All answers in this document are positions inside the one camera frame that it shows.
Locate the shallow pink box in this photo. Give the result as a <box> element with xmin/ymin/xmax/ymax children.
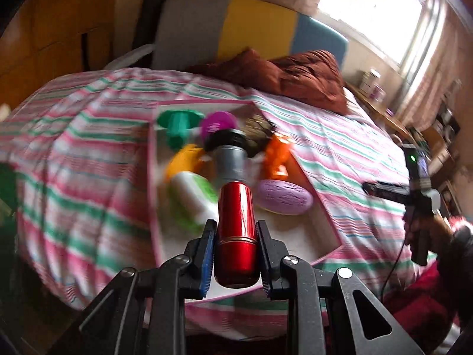
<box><xmin>146</xmin><ymin>98</ymin><xmax>342</xmax><ymax>304</ymax></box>

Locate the yellow plastic object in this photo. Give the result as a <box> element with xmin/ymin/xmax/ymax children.
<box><xmin>164</xmin><ymin>143</ymin><xmax>208</xmax><ymax>183</ymax></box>

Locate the white plastic armrest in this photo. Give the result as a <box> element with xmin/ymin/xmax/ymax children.
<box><xmin>103</xmin><ymin>43</ymin><xmax>156</xmax><ymax>70</ymax></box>

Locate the white green plug-in device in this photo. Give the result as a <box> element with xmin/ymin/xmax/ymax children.
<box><xmin>168</xmin><ymin>171</ymin><xmax>219</xmax><ymax>233</ymax></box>

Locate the black rolled mat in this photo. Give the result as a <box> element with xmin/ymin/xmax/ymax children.
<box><xmin>133</xmin><ymin>0</ymin><xmax>174</xmax><ymax>69</ymax></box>

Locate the red flashlight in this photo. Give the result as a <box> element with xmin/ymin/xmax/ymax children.
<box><xmin>213</xmin><ymin>181</ymin><xmax>260</xmax><ymax>289</ymax></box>

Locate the purple oval case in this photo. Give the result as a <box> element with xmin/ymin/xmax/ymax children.
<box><xmin>257</xmin><ymin>179</ymin><xmax>315</xmax><ymax>216</ymax></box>

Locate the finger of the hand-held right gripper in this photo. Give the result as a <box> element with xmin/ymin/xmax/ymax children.
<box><xmin>362</xmin><ymin>181</ymin><xmax>412</xmax><ymax>203</ymax></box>

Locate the black cable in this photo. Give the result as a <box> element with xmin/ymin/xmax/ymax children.
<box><xmin>380</xmin><ymin>242</ymin><xmax>409</xmax><ymax>300</ymax></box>

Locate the cluttered wooden shelf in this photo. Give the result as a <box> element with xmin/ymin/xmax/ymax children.
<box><xmin>410</xmin><ymin>78</ymin><xmax>466</xmax><ymax>222</ymax></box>

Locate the beige pillow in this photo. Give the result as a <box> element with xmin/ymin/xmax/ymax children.
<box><xmin>342</xmin><ymin>87</ymin><xmax>366</xmax><ymax>119</ymax></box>

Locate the wooden bedside table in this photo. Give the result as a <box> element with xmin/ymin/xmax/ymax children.
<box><xmin>345</xmin><ymin>81</ymin><xmax>418</xmax><ymax>145</ymax></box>

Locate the magenta spool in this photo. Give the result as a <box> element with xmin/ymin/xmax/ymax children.
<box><xmin>200</xmin><ymin>112</ymin><xmax>238</xmax><ymax>145</ymax></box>

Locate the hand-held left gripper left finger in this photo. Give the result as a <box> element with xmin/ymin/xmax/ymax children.
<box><xmin>48</xmin><ymin>219</ymin><xmax>218</xmax><ymax>355</ymax></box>

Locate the black grey cylinder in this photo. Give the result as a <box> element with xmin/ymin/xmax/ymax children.
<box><xmin>204</xmin><ymin>129</ymin><xmax>249</xmax><ymax>191</ymax></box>

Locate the striped bedsheet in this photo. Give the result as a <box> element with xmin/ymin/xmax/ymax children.
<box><xmin>0</xmin><ymin>67</ymin><xmax>440</xmax><ymax>341</ymax></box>

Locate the grey yellow blue headboard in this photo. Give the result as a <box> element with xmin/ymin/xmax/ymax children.
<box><xmin>151</xmin><ymin>0</ymin><xmax>350</xmax><ymax>82</ymax></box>

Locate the green spool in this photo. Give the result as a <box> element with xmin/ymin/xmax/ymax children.
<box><xmin>156</xmin><ymin>109</ymin><xmax>205</xmax><ymax>152</ymax></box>

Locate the person's right hand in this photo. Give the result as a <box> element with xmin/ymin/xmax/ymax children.
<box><xmin>429</xmin><ymin>211</ymin><xmax>457</xmax><ymax>248</ymax></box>

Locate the orange plastic toy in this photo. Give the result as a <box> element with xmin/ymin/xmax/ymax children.
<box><xmin>264</xmin><ymin>135</ymin><xmax>296</xmax><ymax>182</ymax></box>

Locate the wooden wardrobe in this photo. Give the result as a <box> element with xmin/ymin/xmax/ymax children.
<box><xmin>0</xmin><ymin>0</ymin><xmax>122</xmax><ymax>108</ymax></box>

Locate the red garment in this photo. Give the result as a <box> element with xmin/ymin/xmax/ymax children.
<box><xmin>382</xmin><ymin>216</ymin><xmax>473</xmax><ymax>355</ymax></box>

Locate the brown quilt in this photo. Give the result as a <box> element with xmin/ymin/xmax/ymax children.
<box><xmin>188</xmin><ymin>48</ymin><xmax>350</xmax><ymax>115</ymax></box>

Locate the window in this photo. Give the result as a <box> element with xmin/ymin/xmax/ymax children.
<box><xmin>318</xmin><ymin>0</ymin><xmax>429</xmax><ymax>67</ymax></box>

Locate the white carton box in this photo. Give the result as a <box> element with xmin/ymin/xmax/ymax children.
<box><xmin>360</xmin><ymin>68</ymin><xmax>381</xmax><ymax>95</ymax></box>

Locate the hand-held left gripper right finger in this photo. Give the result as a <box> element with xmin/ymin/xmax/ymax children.
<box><xmin>256</xmin><ymin>220</ymin><xmax>425</xmax><ymax>355</ymax></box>

